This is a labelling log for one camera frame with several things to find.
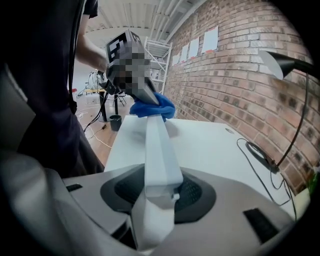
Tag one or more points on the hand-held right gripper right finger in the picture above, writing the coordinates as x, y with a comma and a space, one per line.
225, 225

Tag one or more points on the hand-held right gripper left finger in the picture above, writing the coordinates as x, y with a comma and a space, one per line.
100, 195

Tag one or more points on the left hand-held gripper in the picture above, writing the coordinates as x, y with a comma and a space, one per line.
120, 50

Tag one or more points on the blue cloth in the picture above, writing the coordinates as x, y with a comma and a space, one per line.
150, 108

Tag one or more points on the person's left forearm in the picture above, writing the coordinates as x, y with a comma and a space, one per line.
90, 53

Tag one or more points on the white metal shelf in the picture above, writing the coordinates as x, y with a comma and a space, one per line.
160, 65

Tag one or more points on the white paper sheet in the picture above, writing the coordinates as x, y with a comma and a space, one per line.
184, 53
176, 59
194, 47
210, 38

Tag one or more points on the black round bin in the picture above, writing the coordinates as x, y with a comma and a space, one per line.
115, 123

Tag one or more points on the wooden desk black legs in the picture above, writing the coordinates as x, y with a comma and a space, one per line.
101, 107

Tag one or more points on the person's dark clothing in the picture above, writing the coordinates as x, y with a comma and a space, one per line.
45, 87

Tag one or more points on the black desk lamp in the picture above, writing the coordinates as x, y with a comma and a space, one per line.
287, 63

